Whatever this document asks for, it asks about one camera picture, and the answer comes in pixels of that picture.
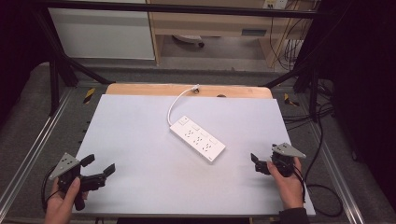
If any white power strip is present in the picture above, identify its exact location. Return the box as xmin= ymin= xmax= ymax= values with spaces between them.
xmin=169 ymin=115 xmax=227 ymax=164

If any white wall socket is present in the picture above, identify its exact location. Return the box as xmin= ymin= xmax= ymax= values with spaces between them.
xmin=262 ymin=0 xmax=290 ymax=10

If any person's right hand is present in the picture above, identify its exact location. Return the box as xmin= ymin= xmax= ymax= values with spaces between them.
xmin=266 ymin=156 xmax=305 ymax=210

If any bundle of hanging cables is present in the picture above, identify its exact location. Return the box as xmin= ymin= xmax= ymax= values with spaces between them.
xmin=268 ymin=0 xmax=316 ymax=72

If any wooden desk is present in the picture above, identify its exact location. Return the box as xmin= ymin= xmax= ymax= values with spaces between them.
xmin=145 ymin=0 xmax=314 ymax=68

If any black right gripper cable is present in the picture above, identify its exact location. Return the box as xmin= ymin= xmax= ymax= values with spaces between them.
xmin=291 ymin=164 xmax=308 ymax=203

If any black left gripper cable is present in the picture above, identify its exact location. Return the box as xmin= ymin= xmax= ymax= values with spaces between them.
xmin=40 ymin=166 xmax=61 ymax=213

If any white table mat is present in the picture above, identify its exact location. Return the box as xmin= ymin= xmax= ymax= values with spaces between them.
xmin=72 ymin=93 xmax=317 ymax=217

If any yellow black floor tape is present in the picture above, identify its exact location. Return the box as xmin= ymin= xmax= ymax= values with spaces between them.
xmin=283 ymin=92 xmax=301 ymax=107
xmin=82 ymin=87 xmax=96 ymax=105

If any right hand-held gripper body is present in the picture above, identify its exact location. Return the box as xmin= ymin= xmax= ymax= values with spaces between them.
xmin=270 ymin=142 xmax=307 ymax=178

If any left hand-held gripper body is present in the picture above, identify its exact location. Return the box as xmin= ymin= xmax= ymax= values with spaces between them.
xmin=49 ymin=152 xmax=106 ymax=212

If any black metal frame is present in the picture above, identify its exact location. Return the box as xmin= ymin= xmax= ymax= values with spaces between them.
xmin=31 ymin=0 xmax=322 ymax=123

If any wooden table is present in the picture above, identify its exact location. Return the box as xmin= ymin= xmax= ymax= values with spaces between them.
xmin=105 ymin=82 xmax=274 ymax=100

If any long black floor cable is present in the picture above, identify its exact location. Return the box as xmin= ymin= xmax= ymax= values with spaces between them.
xmin=303 ymin=104 xmax=345 ymax=218

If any white cabinet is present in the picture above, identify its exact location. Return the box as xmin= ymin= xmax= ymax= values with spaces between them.
xmin=48 ymin=0 xmax=156 ymax=61

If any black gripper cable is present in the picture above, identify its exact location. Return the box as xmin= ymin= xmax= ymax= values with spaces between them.
xmin=40 ymin=166 xmax=61 ymax=213
xmin=291 ymin=164 xmax=308 ymax=203

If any aluminium floor rail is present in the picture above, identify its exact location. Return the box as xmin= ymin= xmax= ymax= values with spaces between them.
xmin=0 ymin=88 xmax=76 ymax=213
xmin=309 ymin=122 xmax=366 ymax=224

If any person's left hand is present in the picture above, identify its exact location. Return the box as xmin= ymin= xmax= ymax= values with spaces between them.
xmin=44 ymin=176 xmax=90 ymax=224

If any white power strip cable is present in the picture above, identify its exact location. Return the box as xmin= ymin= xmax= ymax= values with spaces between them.
xmin=167 ymin=83 xmax=201 ymax=127

